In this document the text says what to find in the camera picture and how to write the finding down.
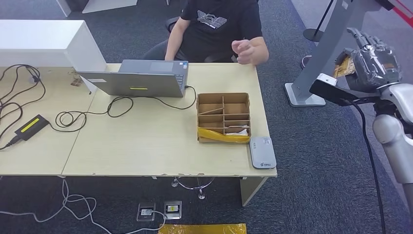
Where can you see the brown sticker pieces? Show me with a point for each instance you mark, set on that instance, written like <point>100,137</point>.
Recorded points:
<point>76,82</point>

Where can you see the beige desk leg panel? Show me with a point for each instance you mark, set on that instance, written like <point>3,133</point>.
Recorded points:
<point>250,191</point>

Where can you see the grey kiosk stand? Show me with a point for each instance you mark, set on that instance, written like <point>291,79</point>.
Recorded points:
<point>326,48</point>

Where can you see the steel floor socket yellow label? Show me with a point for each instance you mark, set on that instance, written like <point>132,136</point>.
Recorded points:
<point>172,209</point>

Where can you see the person's left forearm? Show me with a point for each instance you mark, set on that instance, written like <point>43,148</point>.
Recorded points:
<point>262,50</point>

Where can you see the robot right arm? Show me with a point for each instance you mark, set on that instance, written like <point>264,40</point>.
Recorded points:
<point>397,142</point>

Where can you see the black power adapter yellow label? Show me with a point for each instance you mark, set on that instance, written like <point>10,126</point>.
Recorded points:
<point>30,126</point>

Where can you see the right wrist camera pale box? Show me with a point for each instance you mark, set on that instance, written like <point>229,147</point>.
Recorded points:
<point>326,79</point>

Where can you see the grey laptop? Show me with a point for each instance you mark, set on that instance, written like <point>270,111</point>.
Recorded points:
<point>138,84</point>

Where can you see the steel floor socket white plug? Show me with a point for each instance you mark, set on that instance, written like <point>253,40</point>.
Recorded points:
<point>146,211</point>

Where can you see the black stanchion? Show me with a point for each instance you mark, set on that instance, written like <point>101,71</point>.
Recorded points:
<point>313,34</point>

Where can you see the person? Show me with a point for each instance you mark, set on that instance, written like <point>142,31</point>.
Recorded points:
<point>213,32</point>

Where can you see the white furniture base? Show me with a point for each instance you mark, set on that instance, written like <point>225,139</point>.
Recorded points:
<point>106,4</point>

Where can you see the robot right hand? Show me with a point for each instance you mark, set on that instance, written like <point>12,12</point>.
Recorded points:
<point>377,64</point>

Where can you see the person's left hand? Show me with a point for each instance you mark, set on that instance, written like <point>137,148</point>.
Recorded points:
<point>246,51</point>

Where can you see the white cabinet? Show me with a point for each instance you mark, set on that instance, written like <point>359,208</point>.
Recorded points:
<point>38,38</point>

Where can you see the yellow plastic sheet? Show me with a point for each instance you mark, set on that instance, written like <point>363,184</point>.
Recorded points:
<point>200,229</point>

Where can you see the cardboard divider box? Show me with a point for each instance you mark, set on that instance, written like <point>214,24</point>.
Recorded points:
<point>236,108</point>

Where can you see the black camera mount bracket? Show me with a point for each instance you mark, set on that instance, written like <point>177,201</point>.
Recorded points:
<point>332,93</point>

